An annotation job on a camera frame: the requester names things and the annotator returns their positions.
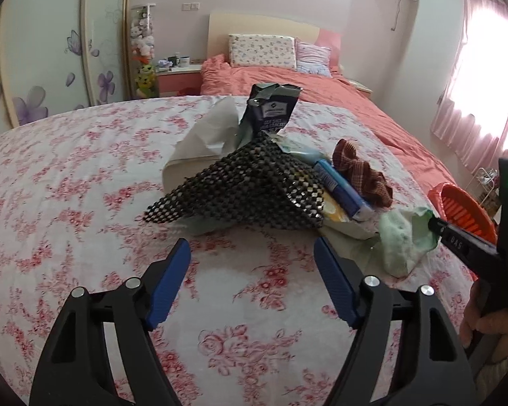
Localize floral white pillow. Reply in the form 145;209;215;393
229;34;297;68

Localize white air conditioner pipe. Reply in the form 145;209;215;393
390;0;420;32

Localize beige headboard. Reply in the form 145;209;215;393
207;12;341;68

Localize pink curtain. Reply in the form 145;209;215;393
431;0;508;170

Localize stuffed toys hanging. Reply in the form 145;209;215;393
130;4;158;99

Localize wardrobe with purple flowers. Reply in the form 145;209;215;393
0;0;132;136

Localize blue rectangular packet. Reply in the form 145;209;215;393
313;159;375;222

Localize pink floral sheet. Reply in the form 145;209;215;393
0;95;479;406

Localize person's right hand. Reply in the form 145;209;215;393
459;279;508;347

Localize coral duvet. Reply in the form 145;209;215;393
200;55;462;204

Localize white wire rack cart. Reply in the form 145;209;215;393
476;167;502;216

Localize white yellow plastic wrapper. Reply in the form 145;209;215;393
322;195;382;242

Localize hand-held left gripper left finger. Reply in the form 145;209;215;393
29;238;192;406

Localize dark snack bag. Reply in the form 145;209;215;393
237;83;302;149

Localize pink white nightstand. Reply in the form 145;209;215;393
156;64;204;98
345;77;373;94

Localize striped pink pillow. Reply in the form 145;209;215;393
295;42;333;77

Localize orange plastic basket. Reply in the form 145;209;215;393
427;183;498;280

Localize green terry cloth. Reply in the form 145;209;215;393
379;206;439;277

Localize black mesh mat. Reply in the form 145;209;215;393
143;132;326;231

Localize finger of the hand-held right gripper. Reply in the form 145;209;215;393
429;217;502;282

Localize brown checked cloth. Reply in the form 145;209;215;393
332;138;394;209

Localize person's right forearm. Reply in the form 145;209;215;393
468;333;508;392

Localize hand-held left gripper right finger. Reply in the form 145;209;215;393
313;236;479;406

